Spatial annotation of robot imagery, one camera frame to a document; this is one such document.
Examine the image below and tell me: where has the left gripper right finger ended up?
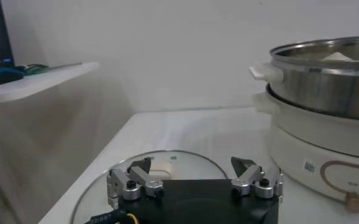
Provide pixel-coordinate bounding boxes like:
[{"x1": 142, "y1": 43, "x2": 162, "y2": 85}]
[{"x1": 230, "y1": 156, "x2": 285, "y2": 204}]

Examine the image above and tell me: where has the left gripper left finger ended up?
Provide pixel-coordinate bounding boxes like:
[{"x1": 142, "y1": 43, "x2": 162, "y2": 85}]
[{"x1": 106, "y1": 156, "x2": 165, "y2": 209}]

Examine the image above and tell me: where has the glass lid with cream handle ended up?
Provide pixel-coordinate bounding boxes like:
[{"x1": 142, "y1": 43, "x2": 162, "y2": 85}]
[{"x1": 70, "y1": 149, "x2": 229, "y2": 224}]

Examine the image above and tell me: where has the white steamed baozi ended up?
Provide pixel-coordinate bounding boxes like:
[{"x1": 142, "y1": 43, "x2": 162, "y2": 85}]
[{"x1": 321, "y1": 51, "x2": 355, "y2": 61}]

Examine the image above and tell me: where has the stainless steel steamer basket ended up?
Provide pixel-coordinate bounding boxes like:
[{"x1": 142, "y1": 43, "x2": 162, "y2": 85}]
[{"x1": 248, "y1": 35, "x2": 359, "y2": 122}]

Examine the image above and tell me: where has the white electric cooker pot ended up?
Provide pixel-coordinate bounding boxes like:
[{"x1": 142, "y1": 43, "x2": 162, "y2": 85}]
[{"x1": 251, "y1": 83, "x2": 359, "y2": 214}]

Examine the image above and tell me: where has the white side table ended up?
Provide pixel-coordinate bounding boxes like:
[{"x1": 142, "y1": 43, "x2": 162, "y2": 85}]
[{"x1": 0, "y1": 61, "x2": 101, "y2": 106}]

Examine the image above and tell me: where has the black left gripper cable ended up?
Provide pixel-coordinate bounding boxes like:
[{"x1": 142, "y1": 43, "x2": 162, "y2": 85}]
[{"x1": 84, "y1": 209, "x2": 139, "y2": 224}]

